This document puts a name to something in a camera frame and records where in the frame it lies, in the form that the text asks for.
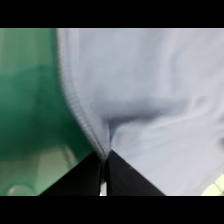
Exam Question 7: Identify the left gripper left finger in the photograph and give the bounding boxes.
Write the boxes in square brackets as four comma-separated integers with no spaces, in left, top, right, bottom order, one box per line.
[38,150,104,197]

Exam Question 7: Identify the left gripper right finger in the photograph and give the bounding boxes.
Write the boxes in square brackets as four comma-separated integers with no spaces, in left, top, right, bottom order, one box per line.
[105,149,167,197]

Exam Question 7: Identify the white garment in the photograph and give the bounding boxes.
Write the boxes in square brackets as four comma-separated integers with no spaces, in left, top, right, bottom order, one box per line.
[55,27,224,197]

